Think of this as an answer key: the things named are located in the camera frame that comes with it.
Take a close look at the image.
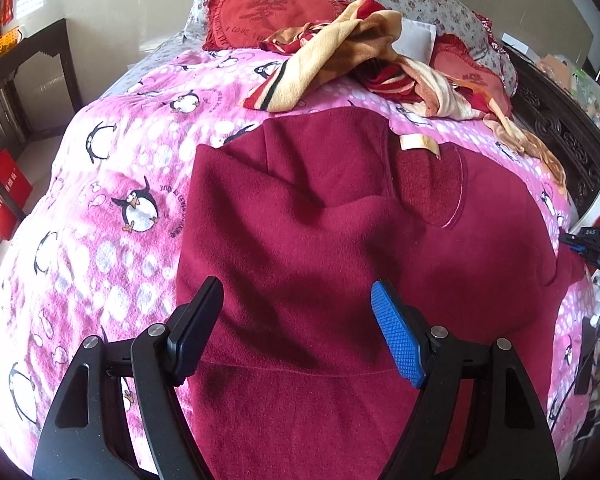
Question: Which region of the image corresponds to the pink penguin print blanket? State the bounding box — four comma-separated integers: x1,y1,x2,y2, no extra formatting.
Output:
0,35,600,480

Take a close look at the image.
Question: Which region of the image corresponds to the red heart-shaped pillow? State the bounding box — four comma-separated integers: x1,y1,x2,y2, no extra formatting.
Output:
430,34,516,116
202,0,351,53

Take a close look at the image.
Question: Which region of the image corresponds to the maroon fleece sweater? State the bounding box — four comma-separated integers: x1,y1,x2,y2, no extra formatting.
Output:
175,106,588,480

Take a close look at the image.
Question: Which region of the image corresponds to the yellow plastic basket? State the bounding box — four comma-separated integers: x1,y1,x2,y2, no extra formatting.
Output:
0,27,23,63

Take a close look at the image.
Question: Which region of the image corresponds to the dark wooden table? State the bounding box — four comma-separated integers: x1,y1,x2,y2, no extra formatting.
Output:
0,17,83,241

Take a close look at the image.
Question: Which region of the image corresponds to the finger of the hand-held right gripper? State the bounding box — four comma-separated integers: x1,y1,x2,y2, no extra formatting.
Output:
559,229,598,261

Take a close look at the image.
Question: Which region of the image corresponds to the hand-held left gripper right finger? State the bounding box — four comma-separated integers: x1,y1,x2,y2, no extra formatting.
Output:
371,280,561,480

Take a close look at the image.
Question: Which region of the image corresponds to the dark carved wooden headboard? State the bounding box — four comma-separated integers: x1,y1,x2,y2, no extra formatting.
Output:
502,42,600,216

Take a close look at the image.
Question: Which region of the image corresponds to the orange and red striped blanket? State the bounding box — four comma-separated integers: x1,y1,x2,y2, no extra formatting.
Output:
239,0,568,196

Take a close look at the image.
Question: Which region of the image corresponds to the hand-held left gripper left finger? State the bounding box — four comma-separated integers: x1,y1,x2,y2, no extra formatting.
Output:
31,276,225,480

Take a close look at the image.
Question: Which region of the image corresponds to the white pillow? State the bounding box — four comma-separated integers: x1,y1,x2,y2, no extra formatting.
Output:
392,17,438,56

